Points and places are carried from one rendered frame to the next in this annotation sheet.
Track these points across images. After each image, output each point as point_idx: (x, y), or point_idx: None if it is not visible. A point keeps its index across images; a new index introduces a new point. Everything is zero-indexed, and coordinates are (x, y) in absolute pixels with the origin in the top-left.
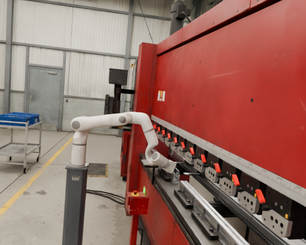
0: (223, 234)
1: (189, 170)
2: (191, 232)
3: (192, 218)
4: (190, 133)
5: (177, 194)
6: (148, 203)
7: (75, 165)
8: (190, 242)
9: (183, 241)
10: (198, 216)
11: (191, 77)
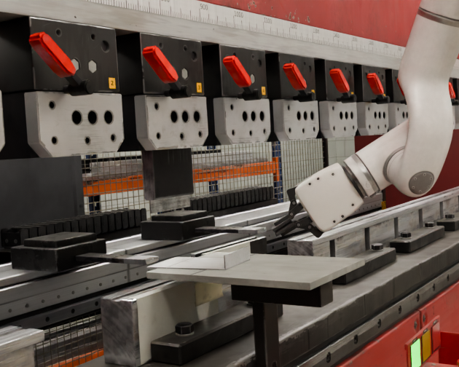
0: (428, 214)
1: (41, 312)
2: (456, 251)
3: (418, 250)
4: (333, 31)
5: (361, 268)
6: (439, 359)
7: None
8: (457, 275)
9: (447, 304)
10: (412, 237)
11: None
